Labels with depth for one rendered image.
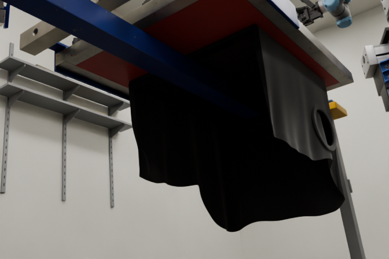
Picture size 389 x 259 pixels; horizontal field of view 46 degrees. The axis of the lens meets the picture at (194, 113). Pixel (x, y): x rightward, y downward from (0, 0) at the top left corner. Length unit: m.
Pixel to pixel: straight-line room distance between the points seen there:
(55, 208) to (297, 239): 2.61
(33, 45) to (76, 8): 0.37
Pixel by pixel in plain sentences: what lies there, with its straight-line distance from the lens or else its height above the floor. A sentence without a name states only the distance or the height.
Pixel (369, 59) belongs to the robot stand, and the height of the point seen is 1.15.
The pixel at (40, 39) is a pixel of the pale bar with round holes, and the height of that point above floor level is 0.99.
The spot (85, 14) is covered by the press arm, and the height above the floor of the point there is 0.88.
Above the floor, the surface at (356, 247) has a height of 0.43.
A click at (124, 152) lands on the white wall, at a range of 4.01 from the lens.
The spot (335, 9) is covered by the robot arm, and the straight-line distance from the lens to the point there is 2.31.
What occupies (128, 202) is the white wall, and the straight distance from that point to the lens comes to 3.92.
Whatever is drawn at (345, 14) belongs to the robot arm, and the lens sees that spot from 2.39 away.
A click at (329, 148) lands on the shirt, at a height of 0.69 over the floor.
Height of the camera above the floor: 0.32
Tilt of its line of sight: 22 degrees up
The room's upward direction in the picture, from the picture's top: 6 degrees counter-clockwise
